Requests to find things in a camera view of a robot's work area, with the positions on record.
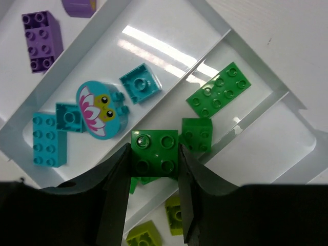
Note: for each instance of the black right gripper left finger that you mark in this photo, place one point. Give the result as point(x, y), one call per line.
point(100, 198)

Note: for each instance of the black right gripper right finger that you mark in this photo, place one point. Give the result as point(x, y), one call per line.
point(194, 179)

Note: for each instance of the yellow-green lego brick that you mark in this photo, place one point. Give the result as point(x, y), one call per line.
point(173, 212)

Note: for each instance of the green lego brick top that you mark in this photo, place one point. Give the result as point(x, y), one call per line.
point(154, 153)

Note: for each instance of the small green lego brick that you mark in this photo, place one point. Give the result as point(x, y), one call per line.
point(196, 134)

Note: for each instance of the lime lego brick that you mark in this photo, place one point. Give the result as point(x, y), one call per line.
point(144, 234)

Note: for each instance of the blue decorated lego brick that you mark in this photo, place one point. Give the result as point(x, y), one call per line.
point(103, 109)

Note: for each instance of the teal long lego brick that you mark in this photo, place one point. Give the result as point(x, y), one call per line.
point(49, 144)

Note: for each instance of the small blue lego brick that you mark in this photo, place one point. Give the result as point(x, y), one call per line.
point(68, 118)

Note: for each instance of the teal square lego brick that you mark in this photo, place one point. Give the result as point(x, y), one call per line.
point(140, 83)

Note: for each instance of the green lego plate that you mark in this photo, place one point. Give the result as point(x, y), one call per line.
point(219, 91)

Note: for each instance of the white compartment sorting tray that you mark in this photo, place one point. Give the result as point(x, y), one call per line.
point(275, 132)

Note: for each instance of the purple lego brick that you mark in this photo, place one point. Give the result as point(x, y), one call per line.
point(43, 38)
point(80, 8)

